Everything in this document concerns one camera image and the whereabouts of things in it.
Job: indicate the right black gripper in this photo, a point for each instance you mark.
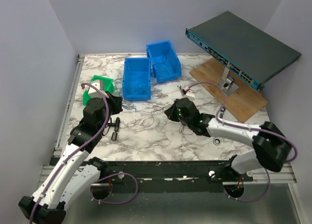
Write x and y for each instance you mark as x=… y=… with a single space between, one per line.
x=170 y=112

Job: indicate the blue plastic bin left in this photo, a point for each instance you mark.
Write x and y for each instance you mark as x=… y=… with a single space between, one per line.
x=136 y=84

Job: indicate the large ratchet wrench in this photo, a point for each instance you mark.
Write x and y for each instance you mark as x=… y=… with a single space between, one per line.
x=217 y=141

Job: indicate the dark network switch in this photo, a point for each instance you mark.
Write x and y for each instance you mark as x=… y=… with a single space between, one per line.
x=250 y=53

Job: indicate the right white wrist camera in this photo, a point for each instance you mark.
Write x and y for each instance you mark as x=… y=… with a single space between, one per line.
x=187 y=92

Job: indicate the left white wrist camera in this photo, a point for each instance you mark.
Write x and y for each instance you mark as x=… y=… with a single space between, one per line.
x=97 y=89

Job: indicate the metal switch stand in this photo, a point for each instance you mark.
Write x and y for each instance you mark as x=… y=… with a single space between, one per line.
x=227 y=84

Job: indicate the green plastic bin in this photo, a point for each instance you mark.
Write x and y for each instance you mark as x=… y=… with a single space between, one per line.
x=104 y=84

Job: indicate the wooden board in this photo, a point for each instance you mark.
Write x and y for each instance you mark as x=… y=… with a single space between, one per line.
x=242 y=103

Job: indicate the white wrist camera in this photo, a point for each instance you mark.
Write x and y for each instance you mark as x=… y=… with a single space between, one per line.
x=187 y=92
x=97 y=89

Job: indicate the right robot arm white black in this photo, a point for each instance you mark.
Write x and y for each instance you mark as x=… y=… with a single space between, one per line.
x=270 y=147

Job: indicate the black T-handle tool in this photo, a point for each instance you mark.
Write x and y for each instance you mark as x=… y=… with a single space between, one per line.
x=116 y=126

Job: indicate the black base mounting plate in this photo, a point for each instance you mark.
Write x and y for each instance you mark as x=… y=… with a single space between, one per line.
x=165 y=176

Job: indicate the blue plastic bin right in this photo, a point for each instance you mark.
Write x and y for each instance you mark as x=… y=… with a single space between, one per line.
x=165 y=63

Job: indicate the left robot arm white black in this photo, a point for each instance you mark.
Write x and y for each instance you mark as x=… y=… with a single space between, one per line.
x=49 y=203

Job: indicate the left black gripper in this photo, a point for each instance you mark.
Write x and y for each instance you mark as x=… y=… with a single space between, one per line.
x=116 y=102

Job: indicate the blue plastic bin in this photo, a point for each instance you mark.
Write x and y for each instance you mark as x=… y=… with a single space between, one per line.
x=136 y=84
x=165 y=63

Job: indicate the aluminium frame rail left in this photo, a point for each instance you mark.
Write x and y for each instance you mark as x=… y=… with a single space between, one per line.
x=65 y=121

